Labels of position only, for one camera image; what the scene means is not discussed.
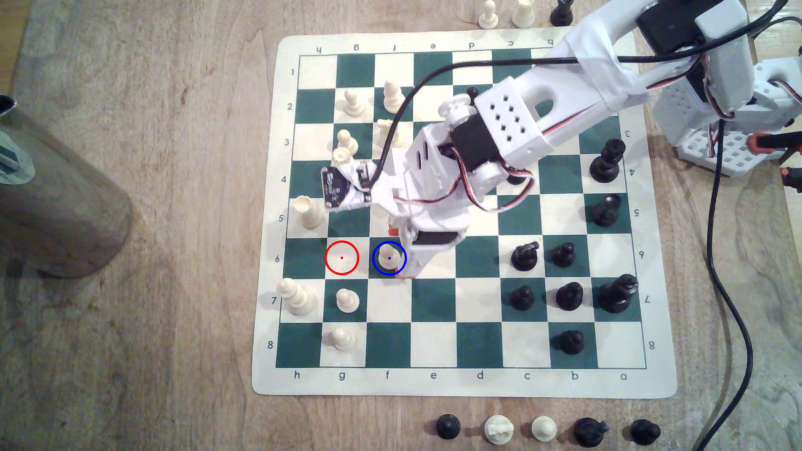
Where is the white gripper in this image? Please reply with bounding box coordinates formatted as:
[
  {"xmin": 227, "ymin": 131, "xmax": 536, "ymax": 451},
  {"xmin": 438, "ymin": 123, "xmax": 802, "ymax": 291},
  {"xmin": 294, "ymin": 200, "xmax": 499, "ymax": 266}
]
[{"xmin": 375, "ymin": 122, "xmax": 510, "ymax": 281}]

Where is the green and white chess mat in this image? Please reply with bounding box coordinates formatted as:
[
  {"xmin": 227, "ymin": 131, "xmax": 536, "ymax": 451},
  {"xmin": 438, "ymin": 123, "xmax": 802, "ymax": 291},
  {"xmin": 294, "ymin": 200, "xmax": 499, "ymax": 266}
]
[{"xmin": 251, "ymin": 25, "xmax": 679, "ymax": 398}]

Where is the white chess rook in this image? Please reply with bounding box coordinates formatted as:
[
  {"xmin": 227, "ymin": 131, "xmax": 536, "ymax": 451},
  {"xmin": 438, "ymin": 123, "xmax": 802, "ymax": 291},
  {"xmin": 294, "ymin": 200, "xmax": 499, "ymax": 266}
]
[
  {"xmin": 293, "ymin": 195, "xmax": 325, "ymax": 229},
  {"xmin": 511, "ymin": 0, "xmax": 537, "ymax": 29}
]

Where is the white chess knight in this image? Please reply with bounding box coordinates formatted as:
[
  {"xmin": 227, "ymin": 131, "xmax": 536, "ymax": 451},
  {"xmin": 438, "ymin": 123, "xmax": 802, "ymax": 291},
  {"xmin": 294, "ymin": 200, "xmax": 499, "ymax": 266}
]
[{"xmin": 375, "ymin": 119, "xmax": 402, "ymax": 152}]

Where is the black chess knight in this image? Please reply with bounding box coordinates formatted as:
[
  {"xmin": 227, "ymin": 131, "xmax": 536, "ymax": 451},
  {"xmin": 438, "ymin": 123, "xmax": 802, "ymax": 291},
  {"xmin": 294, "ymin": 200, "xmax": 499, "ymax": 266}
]
[
  {"xmin": 510, "ymin": 241, "xmax": 541, "ymax": 272},
  {"xmin": 574, "ymin": 417, "xmax": 610, "ymax": 448}
]

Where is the white chess king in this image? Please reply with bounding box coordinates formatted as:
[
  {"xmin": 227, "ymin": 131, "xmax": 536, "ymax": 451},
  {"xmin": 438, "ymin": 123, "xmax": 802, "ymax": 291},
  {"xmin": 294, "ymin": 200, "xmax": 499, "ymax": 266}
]
[{"xmin": 277, "ymin": 277, "xmax": 316, "ymax": 317}]

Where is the white chess bishop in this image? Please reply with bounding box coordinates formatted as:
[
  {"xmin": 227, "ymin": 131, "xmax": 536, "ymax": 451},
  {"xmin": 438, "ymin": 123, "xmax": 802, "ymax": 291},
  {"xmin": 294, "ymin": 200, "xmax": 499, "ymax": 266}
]
[{"xmin": 382, "ymin": 79, "xmax": 407, "ymax": 115}]

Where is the black chess rook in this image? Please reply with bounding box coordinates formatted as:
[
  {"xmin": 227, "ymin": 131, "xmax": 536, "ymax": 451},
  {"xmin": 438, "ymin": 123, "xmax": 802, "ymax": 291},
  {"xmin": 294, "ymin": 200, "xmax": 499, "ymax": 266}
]
[{"xmin": 592, "ymin": 193, "xmax": 623, "ymax": 228}]

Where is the black chess queen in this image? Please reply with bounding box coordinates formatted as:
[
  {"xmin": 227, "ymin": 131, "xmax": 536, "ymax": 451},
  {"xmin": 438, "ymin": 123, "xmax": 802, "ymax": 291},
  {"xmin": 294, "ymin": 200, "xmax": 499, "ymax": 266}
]
[{"xmin": 589, "ymin": 138, "xmax": 627, "ymax": 184}]

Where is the black chess king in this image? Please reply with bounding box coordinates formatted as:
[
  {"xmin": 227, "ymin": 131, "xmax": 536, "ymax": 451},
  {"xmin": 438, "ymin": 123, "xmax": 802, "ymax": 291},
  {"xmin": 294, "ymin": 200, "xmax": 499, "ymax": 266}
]
[{"xmin": 598, "ymin": 274, "xmax": 640, "ymax": 314}]

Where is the black pawn b7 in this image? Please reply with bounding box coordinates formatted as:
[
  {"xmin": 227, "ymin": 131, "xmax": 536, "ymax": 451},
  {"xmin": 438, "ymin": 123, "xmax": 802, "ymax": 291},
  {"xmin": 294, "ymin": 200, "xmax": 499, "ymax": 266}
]
[{"xmin": 556, "ymin": 282, "xmax": 585, "ymax": 312}]

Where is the captured white rook bottom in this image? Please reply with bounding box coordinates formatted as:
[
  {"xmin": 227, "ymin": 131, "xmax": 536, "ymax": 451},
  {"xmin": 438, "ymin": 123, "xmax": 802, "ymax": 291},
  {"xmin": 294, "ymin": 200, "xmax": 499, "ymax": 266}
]
[{"xmin": 484, "ymin": 415, "xmax": 516, "ymax": 446}]

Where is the brushed metal cylinder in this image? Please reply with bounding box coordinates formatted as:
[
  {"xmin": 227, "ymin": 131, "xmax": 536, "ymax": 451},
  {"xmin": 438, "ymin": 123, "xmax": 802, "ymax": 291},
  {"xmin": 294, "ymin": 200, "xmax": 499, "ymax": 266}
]
[{"xmin": 0, "ymin": 94, "xmax": 134, "ymax": 280}]

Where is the orange and black clamp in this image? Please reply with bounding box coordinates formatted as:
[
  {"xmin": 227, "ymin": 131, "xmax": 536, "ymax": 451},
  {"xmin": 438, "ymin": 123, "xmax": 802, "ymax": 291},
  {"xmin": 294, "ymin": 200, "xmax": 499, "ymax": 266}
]
[{"xmin": 747, "ymin": 130, "xmax": 802, "ymax": 155}]

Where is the black camera circuit board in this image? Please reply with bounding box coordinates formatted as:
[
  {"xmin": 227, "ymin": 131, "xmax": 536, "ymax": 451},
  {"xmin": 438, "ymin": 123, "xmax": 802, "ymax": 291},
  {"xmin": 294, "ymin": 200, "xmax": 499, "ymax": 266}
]
[{"xmin": 320, "ymin": 159, "xmax": 374, "ymax": 212}]

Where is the thin black camera cable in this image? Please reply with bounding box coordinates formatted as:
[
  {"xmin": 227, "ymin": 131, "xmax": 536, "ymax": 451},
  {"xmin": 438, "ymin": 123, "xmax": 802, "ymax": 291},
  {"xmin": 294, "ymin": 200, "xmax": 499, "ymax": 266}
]
[{"xmin": 370, "ymin": 0, "xmax": 802, "ymax": 189}]

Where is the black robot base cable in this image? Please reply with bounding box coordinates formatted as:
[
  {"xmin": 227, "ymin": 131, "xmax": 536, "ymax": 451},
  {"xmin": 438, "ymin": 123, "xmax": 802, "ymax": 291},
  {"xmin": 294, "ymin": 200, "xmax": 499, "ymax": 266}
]
[{"xmin": 695, "ymin": 119, "xmax": 753, "ymax": 451}]

